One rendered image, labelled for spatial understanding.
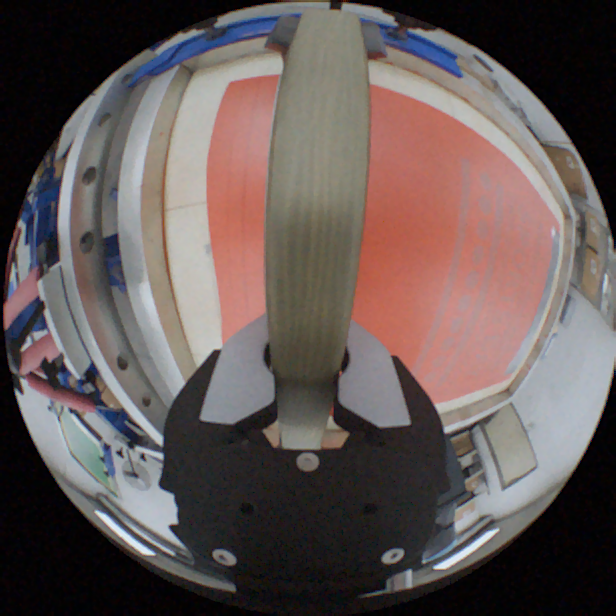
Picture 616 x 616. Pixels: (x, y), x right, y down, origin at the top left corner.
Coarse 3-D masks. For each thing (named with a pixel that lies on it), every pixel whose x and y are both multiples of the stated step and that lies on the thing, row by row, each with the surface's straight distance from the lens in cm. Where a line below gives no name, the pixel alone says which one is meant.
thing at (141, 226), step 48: (240, 48) 25; (144, 96) 26; (480, 96) 28; (144, 144) 20; (528, 144) 36; (144, 192) 19; (144, 240) 19; (144, 288) 20; (144, 336) 24; (336, 432) 36
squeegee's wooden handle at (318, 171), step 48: (288, 48) 10; (336, 48) 9; (288, 96) 7; (336, 96) 7; (288, 144) 6; (336, 144) 6; (288, 192) 6; (336, 192) 6; (288, 240) 6; (336, 240) 6; (288, 288) 6; (336, 288) 6; (288, 336) 7; (336, 336) 7; (288, 384) 9; (336, 384) 10; (288, 432) 13
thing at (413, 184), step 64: (256, 128) 18; (384, 128) 19; (448, 128) 24; (256, 192) 17; (384, 192) 17; (448, 192) 21; (512, 192) 31; (256, 256) 17; (384, 256) 18; (448, 256) 21
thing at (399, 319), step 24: (240, 288) 19; (264, 288) 18; (360, 288) 18; (240, 312) 20; (264, 312) 19; (360, 312) 19; (384, 312) 20; (408, 312) 21; (432, 312) 23; (384, 336) 22; (408, 336) 23; (408, 360) 26; (456, 384) 38; (480, 384) 46
